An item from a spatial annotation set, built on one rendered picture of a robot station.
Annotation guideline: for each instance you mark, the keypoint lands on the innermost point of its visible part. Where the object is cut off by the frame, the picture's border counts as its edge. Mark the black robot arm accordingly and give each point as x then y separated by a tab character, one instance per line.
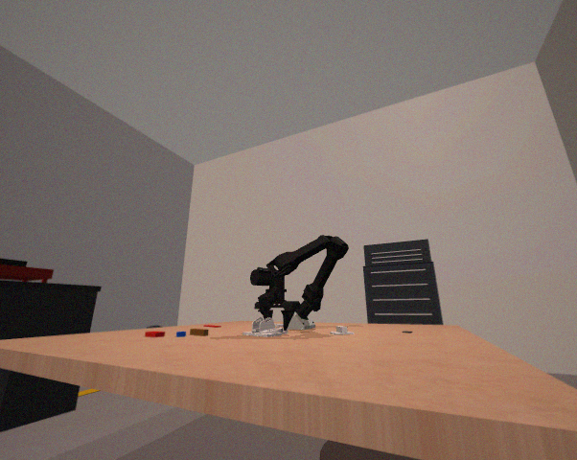
288	261

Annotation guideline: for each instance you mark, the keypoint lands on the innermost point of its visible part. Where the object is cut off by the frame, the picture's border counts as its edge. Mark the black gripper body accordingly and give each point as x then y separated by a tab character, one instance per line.
286	305

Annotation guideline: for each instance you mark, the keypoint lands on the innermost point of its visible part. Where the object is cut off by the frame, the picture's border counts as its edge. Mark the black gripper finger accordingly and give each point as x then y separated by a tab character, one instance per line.
266	313
287	315

